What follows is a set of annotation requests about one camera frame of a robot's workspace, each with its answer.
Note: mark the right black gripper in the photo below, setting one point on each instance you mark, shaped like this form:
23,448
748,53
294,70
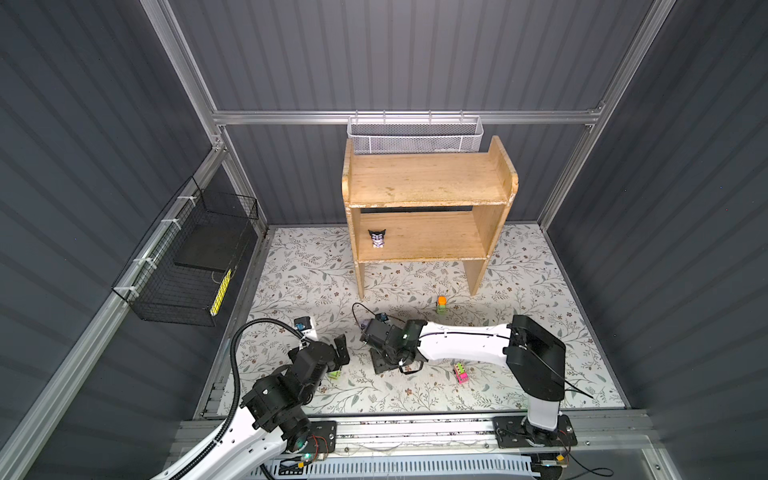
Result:
376,362

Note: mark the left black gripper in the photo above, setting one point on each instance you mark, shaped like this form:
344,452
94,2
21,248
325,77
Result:
343,356

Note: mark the black purple toy figure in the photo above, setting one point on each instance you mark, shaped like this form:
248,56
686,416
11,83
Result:
377,238

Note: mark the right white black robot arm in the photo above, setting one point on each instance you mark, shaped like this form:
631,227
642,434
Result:
534,356

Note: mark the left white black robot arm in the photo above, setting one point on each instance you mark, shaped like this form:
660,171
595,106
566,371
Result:
268,421

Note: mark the wooden two-tier shelf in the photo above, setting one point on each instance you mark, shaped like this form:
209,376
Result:
434,207

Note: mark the orange green toy truck far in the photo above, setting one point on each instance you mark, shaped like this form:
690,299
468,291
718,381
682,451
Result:
441,304

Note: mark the pink green toy bus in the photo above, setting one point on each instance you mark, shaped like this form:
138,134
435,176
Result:
460,373

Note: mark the floral patterned table mat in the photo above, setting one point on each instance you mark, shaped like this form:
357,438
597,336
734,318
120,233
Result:
309,272

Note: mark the yellow green marker strip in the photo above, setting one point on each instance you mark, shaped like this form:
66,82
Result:
221,293

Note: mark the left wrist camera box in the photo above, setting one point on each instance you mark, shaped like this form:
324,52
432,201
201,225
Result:
306,327

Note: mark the white ventilated cable duct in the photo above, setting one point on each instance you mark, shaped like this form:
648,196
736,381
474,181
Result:
470,466

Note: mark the black wire wall basket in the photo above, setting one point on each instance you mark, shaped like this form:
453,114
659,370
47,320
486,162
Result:
176,278

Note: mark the white wire mesh basket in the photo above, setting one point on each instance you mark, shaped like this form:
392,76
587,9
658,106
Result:
417,135

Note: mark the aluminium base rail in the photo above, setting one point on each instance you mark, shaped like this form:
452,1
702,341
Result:
413,434

